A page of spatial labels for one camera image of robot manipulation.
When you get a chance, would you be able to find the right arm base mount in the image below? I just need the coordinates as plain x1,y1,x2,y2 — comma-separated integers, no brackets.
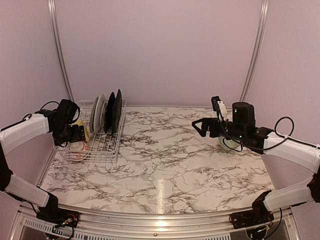
228,209,275,229

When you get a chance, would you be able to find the aluminium front table rail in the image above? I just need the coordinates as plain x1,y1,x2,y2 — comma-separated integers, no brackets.
9,203,301,240

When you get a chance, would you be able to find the left aluminium wall profile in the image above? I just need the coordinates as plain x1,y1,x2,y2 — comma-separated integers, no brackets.
47,0,75,101

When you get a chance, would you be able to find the red patterned white bowl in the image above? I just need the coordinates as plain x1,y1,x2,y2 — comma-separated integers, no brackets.
66,141,90,162

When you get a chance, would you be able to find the celadon green bowl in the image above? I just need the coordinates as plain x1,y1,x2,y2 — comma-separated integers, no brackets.
218,136,241,151

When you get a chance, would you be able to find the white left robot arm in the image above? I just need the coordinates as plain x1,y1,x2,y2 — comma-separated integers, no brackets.
0,99,85,223

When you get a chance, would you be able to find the right aluminium wall profile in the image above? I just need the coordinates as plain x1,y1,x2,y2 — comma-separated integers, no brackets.
239,0,270,102

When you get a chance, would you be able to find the black square plate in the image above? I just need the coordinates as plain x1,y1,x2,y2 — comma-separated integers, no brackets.
111,89,123,135

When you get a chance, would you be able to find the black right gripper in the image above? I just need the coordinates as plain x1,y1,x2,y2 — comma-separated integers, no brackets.
192,117,246,142

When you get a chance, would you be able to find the white wire dish rack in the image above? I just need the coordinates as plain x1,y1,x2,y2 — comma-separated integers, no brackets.
53,99,127,163

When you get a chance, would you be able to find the pale green round plate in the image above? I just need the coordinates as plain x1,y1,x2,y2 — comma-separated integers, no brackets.
89,93,106,133

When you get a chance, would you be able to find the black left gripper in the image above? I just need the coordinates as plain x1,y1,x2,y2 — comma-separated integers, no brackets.
53,122,86,146

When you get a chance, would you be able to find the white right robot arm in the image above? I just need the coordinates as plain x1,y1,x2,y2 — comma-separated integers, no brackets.
191,96,320,224

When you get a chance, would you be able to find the black round plate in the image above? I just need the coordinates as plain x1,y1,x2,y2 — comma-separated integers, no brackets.
104,92,116,133

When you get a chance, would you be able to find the aluminium wall profile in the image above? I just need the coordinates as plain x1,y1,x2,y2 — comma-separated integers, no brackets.
47,0,75,101
239,0,270,102

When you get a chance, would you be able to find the yellow ceramic mug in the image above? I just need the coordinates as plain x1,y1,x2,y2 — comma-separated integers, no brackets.
74,119,90,143

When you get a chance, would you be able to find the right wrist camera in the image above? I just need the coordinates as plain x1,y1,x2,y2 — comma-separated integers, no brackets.
211,96,228,121

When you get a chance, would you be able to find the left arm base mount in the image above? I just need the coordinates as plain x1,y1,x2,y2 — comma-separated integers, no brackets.
36,208,80,228

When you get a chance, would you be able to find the grey speckled plate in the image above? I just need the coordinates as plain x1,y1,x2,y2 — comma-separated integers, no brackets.
98,101,107,133

